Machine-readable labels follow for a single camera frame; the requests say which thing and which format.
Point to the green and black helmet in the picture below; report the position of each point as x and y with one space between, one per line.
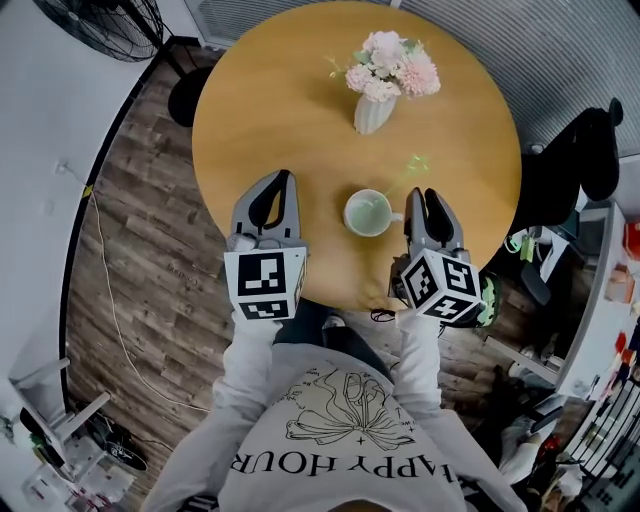
487 300

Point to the white mug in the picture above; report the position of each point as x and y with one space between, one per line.
367 227

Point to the white shelf rack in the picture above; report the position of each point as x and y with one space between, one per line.
60 450

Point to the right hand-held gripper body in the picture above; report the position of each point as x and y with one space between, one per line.
440 285

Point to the white ribbed vase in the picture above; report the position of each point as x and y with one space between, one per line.
372 115

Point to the person's legs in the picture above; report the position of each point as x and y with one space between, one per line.
350 345

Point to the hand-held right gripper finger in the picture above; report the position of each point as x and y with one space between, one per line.
415 220
457 232

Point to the green star stirrer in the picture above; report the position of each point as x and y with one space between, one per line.
400 181

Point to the person's right forearm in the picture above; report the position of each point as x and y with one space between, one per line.
420 365

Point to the white desk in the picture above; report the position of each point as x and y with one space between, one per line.
590 310

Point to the black high-back office chair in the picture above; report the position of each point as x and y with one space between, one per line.
595 160

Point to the round wooden table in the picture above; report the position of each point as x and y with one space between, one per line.
280 125

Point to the person's white printed sweatshirt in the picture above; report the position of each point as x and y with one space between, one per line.
340 450

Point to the person's left forearm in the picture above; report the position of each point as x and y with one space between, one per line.
247 365

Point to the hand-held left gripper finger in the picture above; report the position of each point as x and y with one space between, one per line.
241 210
295 220

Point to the pink flower bouquet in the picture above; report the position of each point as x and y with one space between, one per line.
390 65

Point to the black standing fan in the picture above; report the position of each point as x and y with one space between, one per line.
115 30

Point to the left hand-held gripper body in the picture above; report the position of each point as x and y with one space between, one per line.
260 280

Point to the black sneaker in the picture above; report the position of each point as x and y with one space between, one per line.
125 455

